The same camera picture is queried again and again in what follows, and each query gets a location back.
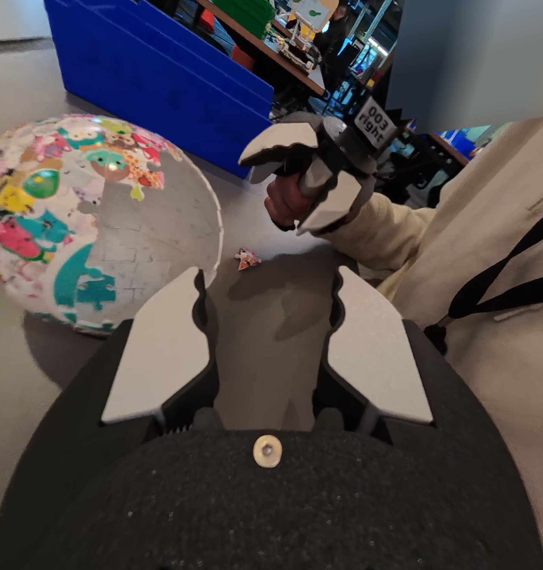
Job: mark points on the black tape strip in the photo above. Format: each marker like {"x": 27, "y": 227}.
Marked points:
{"x": 17, "y": 45}

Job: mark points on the green plastic crates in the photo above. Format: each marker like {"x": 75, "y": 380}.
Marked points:
{"x": 249, "y": 15}

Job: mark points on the wooden board with green print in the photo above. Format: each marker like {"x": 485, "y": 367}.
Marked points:
{"x": 313, "y": 11}

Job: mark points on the person's right forearm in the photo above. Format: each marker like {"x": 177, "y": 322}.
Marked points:
{"x": 378, "y": 231}

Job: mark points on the black badge reel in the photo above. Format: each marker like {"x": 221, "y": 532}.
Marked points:
{"x": 435, "y": 337}

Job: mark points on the colourful puzzle piece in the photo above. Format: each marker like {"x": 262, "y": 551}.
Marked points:
{"x": 247, "y": 259}

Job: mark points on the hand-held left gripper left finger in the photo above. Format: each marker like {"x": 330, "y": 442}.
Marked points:
{"x": 160, "y": 356}

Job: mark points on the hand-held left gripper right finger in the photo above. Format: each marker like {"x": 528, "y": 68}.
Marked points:
{"x": 373, "y": 356}

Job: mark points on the colourful puzzle ball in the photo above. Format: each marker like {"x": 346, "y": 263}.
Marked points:
{"x": 53, "y": 200}

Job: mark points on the long wooden table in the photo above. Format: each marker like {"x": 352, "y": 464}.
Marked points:
{"x": 298, "y": 75}

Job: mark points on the row of small blue bins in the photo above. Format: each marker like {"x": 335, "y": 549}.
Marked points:
{"x": 458, "y": 140}

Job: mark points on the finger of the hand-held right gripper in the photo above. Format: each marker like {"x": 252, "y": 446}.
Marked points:
{"x": 338, "y": 200}
{"x": 280, "y": 138}

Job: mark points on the person's beige sweatshirt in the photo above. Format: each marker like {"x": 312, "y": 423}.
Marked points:
{"x": 498, "y": 378}

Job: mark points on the stacked blue plastic bins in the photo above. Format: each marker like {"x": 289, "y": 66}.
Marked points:
{"x": 142, "y": 80}

